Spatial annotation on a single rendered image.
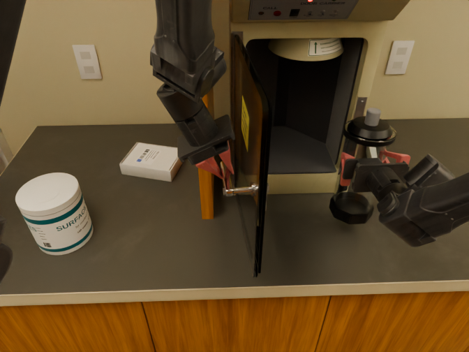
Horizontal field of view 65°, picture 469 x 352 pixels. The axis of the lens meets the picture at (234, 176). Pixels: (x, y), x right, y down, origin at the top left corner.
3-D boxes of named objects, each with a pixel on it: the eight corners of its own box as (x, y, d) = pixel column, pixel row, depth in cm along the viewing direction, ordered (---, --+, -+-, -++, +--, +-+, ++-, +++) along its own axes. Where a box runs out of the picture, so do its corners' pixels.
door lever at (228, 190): (246, 166, 72) (246, 156, 70) (254, 199, 64) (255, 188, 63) (218, 169, 71) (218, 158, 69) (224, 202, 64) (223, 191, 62)
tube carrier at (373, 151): (322, 195, 94) (336, 119, 82) (363, 193, 95) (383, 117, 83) (336, 223, 85) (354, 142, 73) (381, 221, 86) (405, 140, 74)
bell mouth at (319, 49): (264, 35, 93) (265, 12, 90) (333, 34, 94) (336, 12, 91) (272, 62, 80) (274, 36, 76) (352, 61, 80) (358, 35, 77)
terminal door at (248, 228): (236, 185, 98) (237, 31, 73) (257, 281, 74) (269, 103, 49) (233, 185, 98) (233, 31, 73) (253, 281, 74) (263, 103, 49)
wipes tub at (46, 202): (49, 217, 95) (28, 172, 86) (99, 216, 96) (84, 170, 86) (28, 257, 85) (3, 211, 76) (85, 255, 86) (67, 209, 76)
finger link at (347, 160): (334, 141, 80) (349, 163, 72) (366, 140, 80) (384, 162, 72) (329, 167, 83) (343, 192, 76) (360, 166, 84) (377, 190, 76)
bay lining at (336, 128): (239, 126, 117) (239, 7, 94) (319, 124, 117) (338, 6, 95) (243, 173, 97) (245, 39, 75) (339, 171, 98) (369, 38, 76)
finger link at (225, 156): (208, 171, 72) (184, 135, 66) (241, 156, 71) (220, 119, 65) (211, 194, 67) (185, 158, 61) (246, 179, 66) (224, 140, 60)
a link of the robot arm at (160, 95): (146, 91, 56) (170, 90, 53) (172, 65, 59) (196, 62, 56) (169, 126, 60) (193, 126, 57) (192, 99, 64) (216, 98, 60)
